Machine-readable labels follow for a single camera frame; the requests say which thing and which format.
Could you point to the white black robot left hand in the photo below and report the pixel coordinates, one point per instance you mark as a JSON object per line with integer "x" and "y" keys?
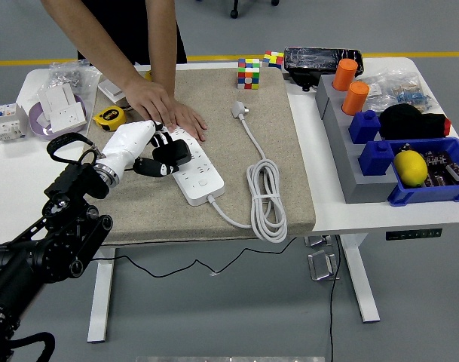
{"x": 129, "y": 141}

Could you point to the person's right hand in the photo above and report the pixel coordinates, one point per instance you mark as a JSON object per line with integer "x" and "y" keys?
{"x": 153, "y": 107}

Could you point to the person's left hand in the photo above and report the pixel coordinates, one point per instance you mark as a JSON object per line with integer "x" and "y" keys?
{"x": 193, "y": 122}

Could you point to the black power adapter plug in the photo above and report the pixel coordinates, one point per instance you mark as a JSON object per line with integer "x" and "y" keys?
{"x": 176, "y": 152}

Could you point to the white power strip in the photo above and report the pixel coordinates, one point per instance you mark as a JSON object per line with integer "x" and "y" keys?
{"x": 202, "y": 177}

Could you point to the person's right forearm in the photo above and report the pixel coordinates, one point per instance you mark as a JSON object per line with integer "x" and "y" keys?
{"x": 93, "y": 37}

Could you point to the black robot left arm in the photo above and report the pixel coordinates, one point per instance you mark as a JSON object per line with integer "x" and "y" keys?
{"x": 63, "y": 245}

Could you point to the person's left forearm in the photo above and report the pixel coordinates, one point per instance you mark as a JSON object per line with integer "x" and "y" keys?
{"x": 163, "y": 45}

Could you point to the yellow tape measure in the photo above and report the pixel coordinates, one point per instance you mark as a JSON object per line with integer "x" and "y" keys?
{"x": 110, "y": 117}

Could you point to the white socket panel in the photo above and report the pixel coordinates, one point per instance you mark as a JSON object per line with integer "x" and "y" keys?
{"x": 65, "y": 117}

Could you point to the colourful puzzle cube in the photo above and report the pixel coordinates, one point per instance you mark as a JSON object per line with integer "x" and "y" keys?
{"x": 248, "y": 75}
{"x": 273, "y": 60}

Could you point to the beige fabric mat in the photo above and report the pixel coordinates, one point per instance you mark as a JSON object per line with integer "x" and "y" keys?
{"x": 157, "y": 218}

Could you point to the white plastic panel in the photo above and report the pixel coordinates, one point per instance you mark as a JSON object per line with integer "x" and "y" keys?
{"x": 57, "y": 96}

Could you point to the person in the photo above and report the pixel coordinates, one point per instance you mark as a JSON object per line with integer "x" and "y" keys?
{"x": 123, "y": 26}

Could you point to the purple bowl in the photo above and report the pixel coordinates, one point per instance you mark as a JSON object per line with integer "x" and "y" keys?
{"x": 38, "y": 130}

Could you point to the clear bag of metal parts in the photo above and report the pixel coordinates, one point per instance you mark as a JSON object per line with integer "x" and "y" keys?
{"x": 65, "y": 75}

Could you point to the white circuit breaker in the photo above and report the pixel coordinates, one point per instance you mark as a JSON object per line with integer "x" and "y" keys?
{"x": 5, "y": 124}

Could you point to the black wrapped box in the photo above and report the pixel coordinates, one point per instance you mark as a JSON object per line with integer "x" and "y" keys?
{"x": 312, "y": 60}

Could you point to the grey peg base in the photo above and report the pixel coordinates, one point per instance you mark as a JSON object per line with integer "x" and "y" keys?
{"x": 346, "y": 151}

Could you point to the orange cylinder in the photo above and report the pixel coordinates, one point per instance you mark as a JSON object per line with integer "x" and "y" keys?
{"x": 345, "y": 75}
{"x": 355, "y": 99}

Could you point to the white table leg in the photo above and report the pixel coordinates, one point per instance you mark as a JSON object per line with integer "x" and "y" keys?
{"x": 359, "y": 275}
{"x": 101, "y": 301}

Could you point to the blue plastic block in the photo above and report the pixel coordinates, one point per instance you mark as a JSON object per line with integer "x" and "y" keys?
{"x": 365, "y": 127}
{"x": 377, "y": 158}

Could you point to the clear bag of white parts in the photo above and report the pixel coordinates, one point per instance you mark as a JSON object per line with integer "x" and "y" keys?
{"x": 376, "y": 92}

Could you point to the black fabric bundle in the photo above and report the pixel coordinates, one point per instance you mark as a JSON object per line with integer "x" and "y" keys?
{"x": 410, "y": 122}

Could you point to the clear bag of blue parts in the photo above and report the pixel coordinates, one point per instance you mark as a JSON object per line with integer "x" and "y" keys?
{"x": 410, "y": 92}

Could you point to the yellow lemon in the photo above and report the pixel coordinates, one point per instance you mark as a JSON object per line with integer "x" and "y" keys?
{"x": 410, "y": 168}

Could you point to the blue plastic bin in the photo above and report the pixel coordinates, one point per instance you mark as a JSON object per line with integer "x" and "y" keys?
{"x": 429, "y": 195}

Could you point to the black table control panel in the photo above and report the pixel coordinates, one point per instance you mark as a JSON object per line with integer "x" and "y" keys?
{"x": 414, "y": 234}

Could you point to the dark capacitor pile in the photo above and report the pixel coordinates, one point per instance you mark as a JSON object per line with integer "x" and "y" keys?
{"x": 445, "y": 167}

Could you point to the white wall switch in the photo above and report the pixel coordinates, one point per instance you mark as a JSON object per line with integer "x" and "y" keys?
{"x": 109, "y": 88}

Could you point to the small metal bracket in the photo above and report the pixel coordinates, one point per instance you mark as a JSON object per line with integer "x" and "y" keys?
{"x": 317, "y": 241}

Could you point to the large metal bracket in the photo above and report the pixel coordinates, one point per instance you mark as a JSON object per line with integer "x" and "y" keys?
{"x": 321, "y": 264}

